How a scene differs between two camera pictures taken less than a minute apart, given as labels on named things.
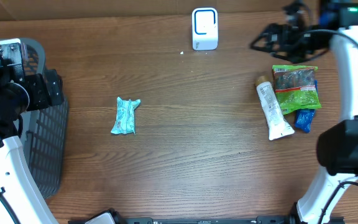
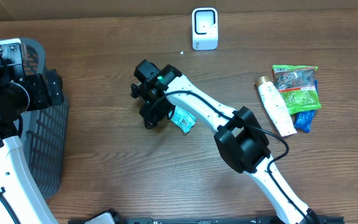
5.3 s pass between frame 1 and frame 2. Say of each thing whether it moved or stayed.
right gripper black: moved
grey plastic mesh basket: stayed
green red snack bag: stayed
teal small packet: moved
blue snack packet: stayed
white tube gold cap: moved
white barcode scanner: stayed
